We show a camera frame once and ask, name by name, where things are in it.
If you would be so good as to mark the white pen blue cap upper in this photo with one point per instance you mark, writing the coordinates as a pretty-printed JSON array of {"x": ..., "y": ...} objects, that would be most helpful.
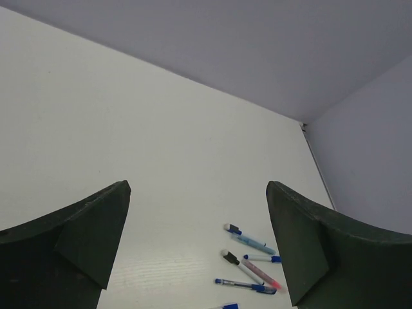
[{"x": 271, "y": 259}]

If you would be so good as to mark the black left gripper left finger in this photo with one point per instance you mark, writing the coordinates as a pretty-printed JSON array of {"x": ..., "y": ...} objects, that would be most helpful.
[{"x": 64, "y": 259}]

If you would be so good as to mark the light blue highlighter pen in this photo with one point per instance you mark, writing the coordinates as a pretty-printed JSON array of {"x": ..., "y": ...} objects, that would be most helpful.
[{"x": 254, "y": 244}]

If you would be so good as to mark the pink highlighter pen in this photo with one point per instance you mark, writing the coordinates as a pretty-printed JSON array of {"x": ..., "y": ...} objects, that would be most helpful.
[{"x": 261, "y": 274}]

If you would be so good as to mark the blue gel pen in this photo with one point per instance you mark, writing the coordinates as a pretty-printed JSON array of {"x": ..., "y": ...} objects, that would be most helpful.
[{"x": 262, "y": 289}]

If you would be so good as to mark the white pen blue cap lower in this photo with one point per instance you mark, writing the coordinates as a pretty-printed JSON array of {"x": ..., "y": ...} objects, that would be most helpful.
[{"x": 227, "y": 306}]

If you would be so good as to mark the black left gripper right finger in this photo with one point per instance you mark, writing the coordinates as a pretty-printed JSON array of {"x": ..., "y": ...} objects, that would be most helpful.
[{"x": 333, "y": 261}]

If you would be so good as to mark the white marker black cap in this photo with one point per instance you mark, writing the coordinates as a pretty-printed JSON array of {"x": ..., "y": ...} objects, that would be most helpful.
[{"x": 232, "y": 259}]

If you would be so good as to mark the white pen blue cap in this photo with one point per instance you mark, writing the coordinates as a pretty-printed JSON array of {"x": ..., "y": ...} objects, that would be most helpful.
[
  {"x": 271, "y": 259},
  {"x": 227, "y": 306}
]

